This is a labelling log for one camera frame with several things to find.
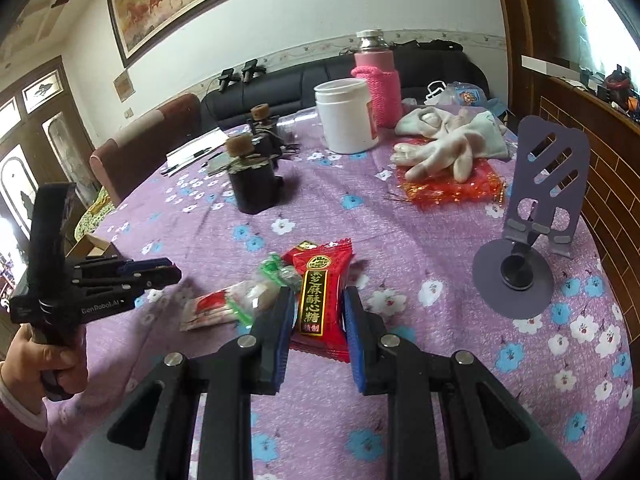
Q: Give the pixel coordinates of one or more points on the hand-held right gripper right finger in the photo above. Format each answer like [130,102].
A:
[352,340]

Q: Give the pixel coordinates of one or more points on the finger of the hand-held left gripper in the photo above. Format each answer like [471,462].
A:
[145,264]
[155,277]

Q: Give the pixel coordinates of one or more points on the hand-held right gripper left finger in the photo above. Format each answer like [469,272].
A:
[280,340]

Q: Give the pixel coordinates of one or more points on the brown cardboard box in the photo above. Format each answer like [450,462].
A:
[92,247]

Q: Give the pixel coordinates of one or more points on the clear packet with green ends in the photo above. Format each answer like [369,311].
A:
[255,300]

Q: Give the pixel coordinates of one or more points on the red and white snack packet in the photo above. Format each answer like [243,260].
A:
[210,310]

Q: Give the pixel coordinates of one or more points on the red candy packet black label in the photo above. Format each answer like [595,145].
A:
[320,280]

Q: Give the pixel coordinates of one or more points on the small green candy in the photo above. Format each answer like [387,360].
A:
[274,265]

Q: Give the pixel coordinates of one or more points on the person's left forearm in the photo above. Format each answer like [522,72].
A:
[15,440]

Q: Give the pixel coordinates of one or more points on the person's left hand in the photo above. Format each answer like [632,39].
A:
[20,370]

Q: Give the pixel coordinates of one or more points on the green floral cloth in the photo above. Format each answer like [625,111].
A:
[92,215]

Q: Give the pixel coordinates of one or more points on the purple floral tablecloth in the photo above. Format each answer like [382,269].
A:
[425,385]

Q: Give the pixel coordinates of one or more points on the brown armchair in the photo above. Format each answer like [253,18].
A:
[145,145]

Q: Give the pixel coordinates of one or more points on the black and white pen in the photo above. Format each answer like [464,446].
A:
[201,152]

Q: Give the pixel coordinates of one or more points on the wooden glass-panel door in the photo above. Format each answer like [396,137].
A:
[45,135]

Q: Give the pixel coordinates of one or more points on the white paper sheets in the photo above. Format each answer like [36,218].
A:
[192,147]

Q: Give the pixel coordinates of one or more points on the dark cylinder with cork knob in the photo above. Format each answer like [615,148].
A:
[255,185]
[265,125]

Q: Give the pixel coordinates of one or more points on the red mesh bag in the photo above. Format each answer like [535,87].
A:
[450,190]

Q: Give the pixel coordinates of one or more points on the spare black gripper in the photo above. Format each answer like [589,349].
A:
[226,80]
[251,70]

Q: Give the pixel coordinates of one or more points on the white plastic jar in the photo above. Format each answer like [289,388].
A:
[345,120]

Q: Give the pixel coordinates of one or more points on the white work gloves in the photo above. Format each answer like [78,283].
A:
[450,140]

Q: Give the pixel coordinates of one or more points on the black leather sofa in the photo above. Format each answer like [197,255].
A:
[290,85]

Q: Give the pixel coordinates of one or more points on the grey phone stand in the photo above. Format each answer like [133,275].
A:
[545,175]

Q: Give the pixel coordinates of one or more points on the thermos with pink knitted sleeve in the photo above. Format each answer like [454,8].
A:
[377,85]

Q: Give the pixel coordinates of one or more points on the framed horse painting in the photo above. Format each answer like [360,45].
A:
[190,5]

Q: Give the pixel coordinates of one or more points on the white plastic bag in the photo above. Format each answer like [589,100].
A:
[457,94]

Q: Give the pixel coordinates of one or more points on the brown wooden partition ledge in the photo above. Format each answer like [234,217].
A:
[615,170]

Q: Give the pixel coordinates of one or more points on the flat white box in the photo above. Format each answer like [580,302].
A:
[547,65]

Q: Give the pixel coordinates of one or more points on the red and black tool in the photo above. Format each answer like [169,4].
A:
[616,85]

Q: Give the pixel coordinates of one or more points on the wall switch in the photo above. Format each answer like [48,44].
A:
[129,112]

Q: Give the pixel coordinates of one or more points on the small wall plaque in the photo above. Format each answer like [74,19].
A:
[124,86]

